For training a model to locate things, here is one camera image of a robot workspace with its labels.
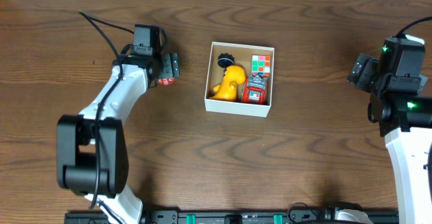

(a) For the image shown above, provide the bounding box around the red number ball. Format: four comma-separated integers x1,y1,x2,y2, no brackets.
157,78,176,86

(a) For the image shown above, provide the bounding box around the black round knob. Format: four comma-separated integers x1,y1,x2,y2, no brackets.
217,53,235,68

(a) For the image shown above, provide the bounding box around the orange dinosaur toy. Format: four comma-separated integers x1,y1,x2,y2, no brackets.
210,65,246,102

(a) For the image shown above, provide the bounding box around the white cardboard box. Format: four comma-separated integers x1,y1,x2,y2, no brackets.
205,42,275,117

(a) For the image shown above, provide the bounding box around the multicoloured puzzle cube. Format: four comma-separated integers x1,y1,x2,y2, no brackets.
251,55,271,78

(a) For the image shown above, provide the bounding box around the red toy robot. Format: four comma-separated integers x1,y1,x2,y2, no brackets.
241,74,267,105

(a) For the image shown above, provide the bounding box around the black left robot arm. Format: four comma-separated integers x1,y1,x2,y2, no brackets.
57,24,180,223

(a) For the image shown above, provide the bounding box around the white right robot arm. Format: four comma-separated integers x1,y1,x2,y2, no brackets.
347,34,431,223

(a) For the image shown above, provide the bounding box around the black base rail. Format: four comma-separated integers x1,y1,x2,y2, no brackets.
63,202,399,224

